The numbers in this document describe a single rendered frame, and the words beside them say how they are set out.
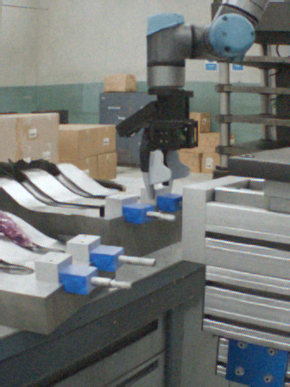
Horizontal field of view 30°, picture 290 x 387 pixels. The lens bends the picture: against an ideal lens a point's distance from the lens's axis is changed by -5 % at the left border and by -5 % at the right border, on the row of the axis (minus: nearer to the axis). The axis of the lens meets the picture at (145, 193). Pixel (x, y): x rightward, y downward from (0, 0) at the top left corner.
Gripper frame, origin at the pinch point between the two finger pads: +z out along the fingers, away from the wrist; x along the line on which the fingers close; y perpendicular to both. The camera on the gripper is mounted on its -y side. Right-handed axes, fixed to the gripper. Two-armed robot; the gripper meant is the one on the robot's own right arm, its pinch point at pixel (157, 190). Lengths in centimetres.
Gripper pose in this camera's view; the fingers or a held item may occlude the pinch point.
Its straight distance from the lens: 111.5
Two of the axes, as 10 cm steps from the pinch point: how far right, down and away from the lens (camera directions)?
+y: 8.2, 1.0, -5.6
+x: 5.7, -1.5, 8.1
